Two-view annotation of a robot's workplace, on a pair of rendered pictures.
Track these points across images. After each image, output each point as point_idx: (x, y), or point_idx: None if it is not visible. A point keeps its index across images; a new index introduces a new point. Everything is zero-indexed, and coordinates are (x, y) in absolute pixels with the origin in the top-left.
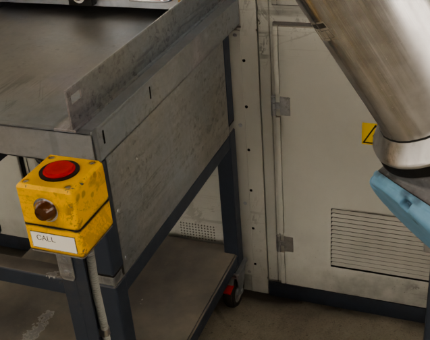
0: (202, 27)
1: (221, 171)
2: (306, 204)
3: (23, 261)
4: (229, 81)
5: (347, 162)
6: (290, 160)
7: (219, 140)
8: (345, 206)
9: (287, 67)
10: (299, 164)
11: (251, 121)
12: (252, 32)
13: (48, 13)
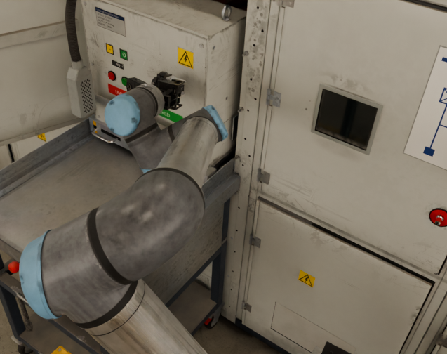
0: (205, 204)
1: (214, 260)
2: (261, 293)
3: (69, 322)
4: (227, 218)
5: (288, 284)
6: (256, 269)
7: (211, 253)
8: (283, 305)
9: (262, 224)
10: (261, 273)
11: (238, 238)
12: (245, 196)
13: (123, 154)
